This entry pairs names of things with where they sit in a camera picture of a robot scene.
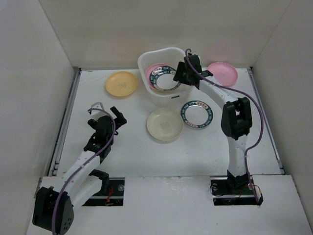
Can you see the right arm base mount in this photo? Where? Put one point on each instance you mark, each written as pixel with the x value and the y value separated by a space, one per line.
pixel 235 191

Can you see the pink plate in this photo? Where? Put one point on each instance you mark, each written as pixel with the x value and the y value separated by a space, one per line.
pixel 224 73
pixel 148 72

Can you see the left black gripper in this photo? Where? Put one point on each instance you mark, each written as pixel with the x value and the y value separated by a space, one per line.
pixel 120 120

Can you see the yellow plate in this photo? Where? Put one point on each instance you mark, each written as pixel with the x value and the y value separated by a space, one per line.
pixel 121 84

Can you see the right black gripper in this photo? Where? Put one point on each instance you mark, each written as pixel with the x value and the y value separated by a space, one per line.
pixel 185 74

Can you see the cream white plate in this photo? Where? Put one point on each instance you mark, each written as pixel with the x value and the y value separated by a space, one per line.
pixel 164 124

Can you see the translucent white plastic bin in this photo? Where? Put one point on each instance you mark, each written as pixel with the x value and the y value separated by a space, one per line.
pixel 170 56

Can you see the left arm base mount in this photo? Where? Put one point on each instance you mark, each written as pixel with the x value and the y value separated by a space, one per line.
pixel 111 193

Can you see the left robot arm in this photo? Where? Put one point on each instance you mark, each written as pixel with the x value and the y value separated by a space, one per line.
pixel 56 205

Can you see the green rimmed plate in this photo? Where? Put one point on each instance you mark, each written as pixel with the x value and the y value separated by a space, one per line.
pixel 196 114
pixel 160 71
pixel 164 82

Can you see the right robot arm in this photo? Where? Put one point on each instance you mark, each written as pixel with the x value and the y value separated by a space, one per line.
pixel 235 123

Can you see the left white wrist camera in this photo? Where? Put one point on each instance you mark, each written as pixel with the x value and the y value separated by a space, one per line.
pixel 97 112

